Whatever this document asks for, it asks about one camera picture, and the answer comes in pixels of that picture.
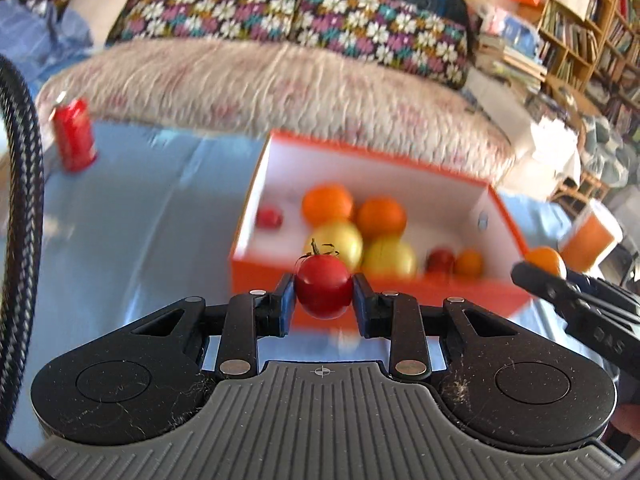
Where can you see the small yellow pear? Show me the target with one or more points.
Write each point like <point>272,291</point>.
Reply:
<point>340,240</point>

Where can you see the blue star-print tablecloth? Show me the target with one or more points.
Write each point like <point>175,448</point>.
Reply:
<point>150,210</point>

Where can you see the blue circle-print chair cushion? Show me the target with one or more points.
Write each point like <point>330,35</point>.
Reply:
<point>605,150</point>

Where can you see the wooden bookshelf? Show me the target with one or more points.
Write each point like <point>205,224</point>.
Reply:
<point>590,35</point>

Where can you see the large yellow pear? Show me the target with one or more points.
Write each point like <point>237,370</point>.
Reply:
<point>392,260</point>

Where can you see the large orange tomato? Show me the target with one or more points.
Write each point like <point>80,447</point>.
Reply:
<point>382,217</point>
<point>327,205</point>

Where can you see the white covered side table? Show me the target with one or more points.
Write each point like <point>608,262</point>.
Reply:
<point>530,130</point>

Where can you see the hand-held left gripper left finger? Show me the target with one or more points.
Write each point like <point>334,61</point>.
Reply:
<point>286,305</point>

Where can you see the floral sofa cushion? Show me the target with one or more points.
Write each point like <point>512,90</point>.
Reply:
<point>380,30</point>
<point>200,10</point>

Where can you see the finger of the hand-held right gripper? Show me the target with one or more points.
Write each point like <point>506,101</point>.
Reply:
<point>550,287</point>
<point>610,290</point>

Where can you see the orange canister with lid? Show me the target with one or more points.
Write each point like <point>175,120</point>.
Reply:
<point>592,240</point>

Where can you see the wicker chair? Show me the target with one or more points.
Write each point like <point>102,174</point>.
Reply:
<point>575,190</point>

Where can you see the crumpled blue sheet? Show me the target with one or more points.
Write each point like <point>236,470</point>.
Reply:
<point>40,25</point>

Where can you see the white pillow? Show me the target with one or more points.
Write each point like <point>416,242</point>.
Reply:
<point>100,7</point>

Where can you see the quilted sofa seat cover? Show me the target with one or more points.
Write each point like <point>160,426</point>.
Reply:
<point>250,85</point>

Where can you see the orange cardboard box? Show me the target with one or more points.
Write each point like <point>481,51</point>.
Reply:
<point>380,170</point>

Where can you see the stack of books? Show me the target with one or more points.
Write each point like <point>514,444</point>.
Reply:
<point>515,67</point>

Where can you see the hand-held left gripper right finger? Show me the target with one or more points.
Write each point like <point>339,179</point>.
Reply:
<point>361,310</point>

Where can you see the red cherry tomato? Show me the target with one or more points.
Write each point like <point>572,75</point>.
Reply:
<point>270,217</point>
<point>322,287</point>
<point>440,261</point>

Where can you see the red soda can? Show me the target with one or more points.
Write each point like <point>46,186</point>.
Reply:
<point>75,135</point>

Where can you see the orange cherry tomato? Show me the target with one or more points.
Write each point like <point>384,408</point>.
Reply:
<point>545,259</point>
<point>469,263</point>

